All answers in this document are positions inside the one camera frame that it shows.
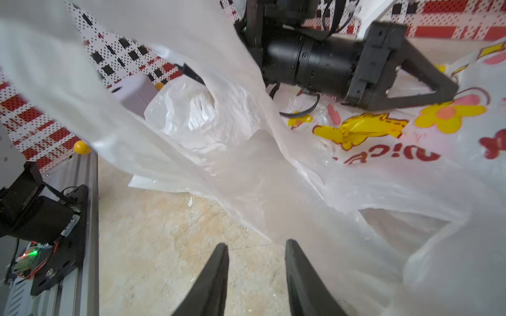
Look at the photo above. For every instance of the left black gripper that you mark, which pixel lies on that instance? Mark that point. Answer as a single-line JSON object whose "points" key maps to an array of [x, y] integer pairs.
{"points": [[392, 74]]}

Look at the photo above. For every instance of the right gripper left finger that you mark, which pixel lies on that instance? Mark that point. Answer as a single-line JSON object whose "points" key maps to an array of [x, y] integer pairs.
{"points": [[209, 292]]}

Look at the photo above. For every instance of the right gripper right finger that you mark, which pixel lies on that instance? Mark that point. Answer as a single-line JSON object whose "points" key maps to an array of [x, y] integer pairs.
{"points": [[306, 292]]}

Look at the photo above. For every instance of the plain white plastic bag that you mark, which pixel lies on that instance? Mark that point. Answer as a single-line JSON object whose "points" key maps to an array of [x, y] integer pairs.
{"points": [[223, 140]]}

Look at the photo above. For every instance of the printed white plastic bag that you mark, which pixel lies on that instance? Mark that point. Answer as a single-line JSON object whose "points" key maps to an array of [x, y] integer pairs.
{"points": [[423, 193]]}

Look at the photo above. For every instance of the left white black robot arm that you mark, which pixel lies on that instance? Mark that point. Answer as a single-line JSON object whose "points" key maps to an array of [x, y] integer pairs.
{"points": [[319, 61]]}

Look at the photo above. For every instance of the left circuit board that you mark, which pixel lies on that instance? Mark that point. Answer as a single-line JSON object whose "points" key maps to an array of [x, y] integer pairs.
{"points": [[31, 260]]}

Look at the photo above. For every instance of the small yellow ball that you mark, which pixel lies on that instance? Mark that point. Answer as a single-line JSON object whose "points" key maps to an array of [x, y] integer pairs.
{"points": [[82, 148]]}

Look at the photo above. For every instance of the lavender plastic container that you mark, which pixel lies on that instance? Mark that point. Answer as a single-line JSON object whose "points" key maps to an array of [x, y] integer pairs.
{"points": [[135, 93]]}

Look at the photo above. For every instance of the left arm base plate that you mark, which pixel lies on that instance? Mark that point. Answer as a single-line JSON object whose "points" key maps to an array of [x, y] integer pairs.
{"points": [[70, 248]]}

